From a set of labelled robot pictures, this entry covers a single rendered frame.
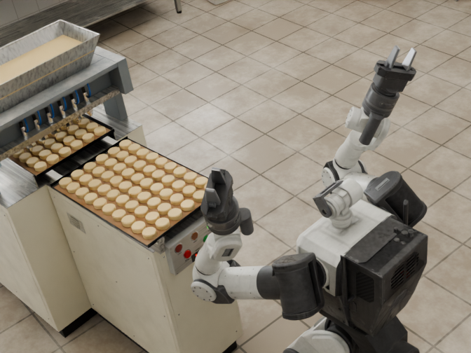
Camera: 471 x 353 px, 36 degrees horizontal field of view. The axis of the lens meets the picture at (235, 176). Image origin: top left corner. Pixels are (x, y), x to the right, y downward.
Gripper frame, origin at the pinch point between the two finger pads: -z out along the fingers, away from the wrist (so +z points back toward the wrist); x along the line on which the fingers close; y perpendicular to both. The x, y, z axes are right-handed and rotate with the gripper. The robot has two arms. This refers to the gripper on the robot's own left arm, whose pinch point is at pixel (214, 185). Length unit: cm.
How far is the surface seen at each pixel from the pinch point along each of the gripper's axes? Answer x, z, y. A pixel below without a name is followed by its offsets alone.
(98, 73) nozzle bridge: 87, 90, -83
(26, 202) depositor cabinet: 34, 110, -102
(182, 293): 11, 117, -31
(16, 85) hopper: 65, 72, -104
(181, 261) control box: 17, 100, -30
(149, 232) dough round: 19, 83, -39
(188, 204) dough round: 34, 88, -30
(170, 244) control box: 19, 91, -33
